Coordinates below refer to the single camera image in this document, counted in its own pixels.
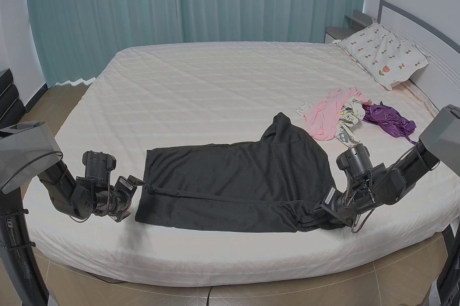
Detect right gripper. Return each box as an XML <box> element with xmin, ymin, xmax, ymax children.
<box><xmin>316</xmin><ymin>187</ymin><xmax>352</xmax><ymax>222</ymax></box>

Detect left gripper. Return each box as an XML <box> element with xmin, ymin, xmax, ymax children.
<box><xmin>114</xmin><ymin>176</ymin><xmax>138</xmax><ymax>203</ymax></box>

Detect black polo shirt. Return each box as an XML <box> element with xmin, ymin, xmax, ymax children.
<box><xmin>135</xmin><ymin>112</ymin><xmax>355</xmax><ymax>233</ymax></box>

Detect bed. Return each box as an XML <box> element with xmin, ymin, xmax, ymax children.
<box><xmin>22</xmin><ymin>0</ymin><xmax>460</xmax><ymax>289</ymax></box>

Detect pink garment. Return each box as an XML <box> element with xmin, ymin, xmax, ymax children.
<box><xmin>304</xmin><ymin>88</ymin><xmax>373</xmax><ymax>142</ymax></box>

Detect white printed garment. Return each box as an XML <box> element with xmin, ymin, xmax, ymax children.
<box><xmin>295</xmin><ymin>100</ymin><xmax>364</xmax><ymax>149</ymax></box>

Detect purple garment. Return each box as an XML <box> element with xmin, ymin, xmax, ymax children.
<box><xmin>361</xmin><ymin>101</ymin><xmax>418</xmax><ymax>146</ymax></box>

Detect black chest of drawers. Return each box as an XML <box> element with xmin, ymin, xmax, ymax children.
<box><xmin>0</xmin><ymin>69</ymin><xmax>28</xmax><ymax>129</ymax></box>

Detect white printed pillow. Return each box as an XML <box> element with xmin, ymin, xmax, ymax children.
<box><xmin>336</xmin><ymin>23</ymin><xmax>430</xmax><ymax>92</ymax></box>

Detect grey bedside table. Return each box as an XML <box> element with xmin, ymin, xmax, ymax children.
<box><xmin>324</xmin><ymin>9</ymin><xmax>374</xmax><ymax>44</ymax></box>

